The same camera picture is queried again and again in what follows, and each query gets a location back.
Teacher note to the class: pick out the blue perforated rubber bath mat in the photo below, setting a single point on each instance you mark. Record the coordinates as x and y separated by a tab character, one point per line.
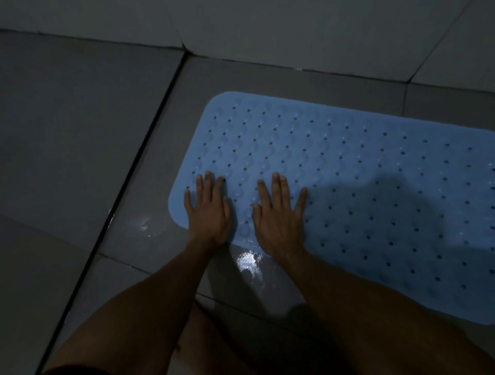
367	162

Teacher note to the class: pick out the person's bare leg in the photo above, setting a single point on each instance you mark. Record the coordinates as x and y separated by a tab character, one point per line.
209	344

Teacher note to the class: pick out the person's right thumb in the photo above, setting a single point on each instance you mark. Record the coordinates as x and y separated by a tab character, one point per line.
256	216

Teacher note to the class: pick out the person's left hand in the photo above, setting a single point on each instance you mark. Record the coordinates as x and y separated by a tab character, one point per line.
210	222

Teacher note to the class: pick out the person's right forearm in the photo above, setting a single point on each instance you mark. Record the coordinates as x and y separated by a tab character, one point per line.
371	320

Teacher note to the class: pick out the person's left thumb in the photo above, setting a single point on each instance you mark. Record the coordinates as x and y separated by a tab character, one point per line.
227	208

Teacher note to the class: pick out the person's right middle finger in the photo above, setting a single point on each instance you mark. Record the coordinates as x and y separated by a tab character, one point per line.
276	189

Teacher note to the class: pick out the person's left little finger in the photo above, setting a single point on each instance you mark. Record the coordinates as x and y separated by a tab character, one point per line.
188	203

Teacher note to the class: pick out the person's left middle finger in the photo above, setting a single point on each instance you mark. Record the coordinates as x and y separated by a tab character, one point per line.
208	187

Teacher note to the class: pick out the person's right hand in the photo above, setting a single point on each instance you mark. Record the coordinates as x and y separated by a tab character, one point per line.
279	228

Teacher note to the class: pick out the person's right little finger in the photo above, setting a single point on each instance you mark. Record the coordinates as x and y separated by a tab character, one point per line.
301	203

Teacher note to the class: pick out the person's left forearm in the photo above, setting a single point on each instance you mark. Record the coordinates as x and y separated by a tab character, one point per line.
151	309

